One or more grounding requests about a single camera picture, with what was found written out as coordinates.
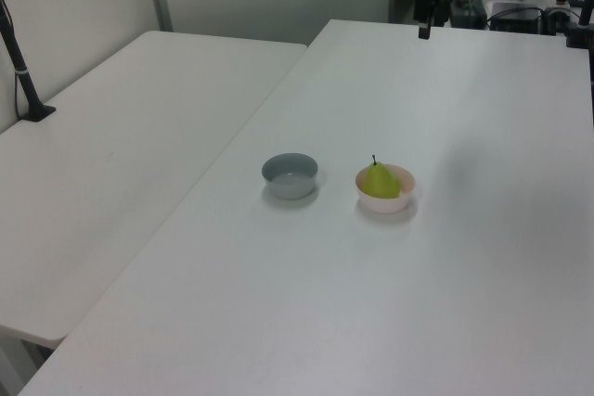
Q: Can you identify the pink bowl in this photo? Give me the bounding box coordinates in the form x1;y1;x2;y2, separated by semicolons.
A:
355;163;416;214

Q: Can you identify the black electronics box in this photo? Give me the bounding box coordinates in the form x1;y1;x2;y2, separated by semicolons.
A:
486;1;545;33

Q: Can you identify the dark green device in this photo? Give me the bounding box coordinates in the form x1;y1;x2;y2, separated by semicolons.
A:
449;0;488;29

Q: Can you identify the white side table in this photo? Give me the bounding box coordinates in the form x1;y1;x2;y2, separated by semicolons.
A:
0;30;309;350

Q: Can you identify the black camera stand pole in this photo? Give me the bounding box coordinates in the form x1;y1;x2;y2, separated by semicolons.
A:
0;0;58;123

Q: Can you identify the grey bowl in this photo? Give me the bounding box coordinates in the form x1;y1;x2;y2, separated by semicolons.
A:
261;151;320;201

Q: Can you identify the green pear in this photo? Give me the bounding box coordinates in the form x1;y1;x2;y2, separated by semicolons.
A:
361;154;402;199

